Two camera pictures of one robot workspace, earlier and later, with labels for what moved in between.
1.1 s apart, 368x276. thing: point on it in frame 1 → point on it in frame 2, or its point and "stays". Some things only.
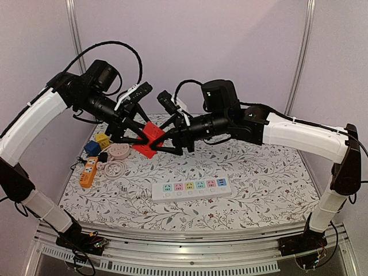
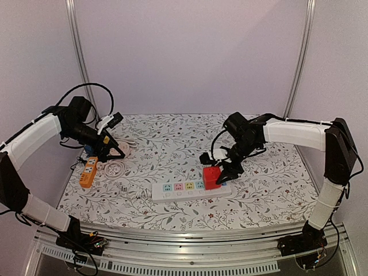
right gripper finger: x=156 y=145 → x=226 y=175
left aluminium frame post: x=72 y=12 stays
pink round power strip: x=119 y=150 stays
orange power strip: x=87 y=178 stays
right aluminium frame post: x=298 y=79 stays
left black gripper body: x=125 y=109 → x=96 y=148
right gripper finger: x=168 y=121 → x=219 y=163
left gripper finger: x=138 y=129 → x=122 y=154
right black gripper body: x=181 y=131 → x=233 y=162
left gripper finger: x=137 y=108 → x=114 y=143
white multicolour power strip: x=184 y=190 stays
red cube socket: x=152 y=131 → x=210 y=175
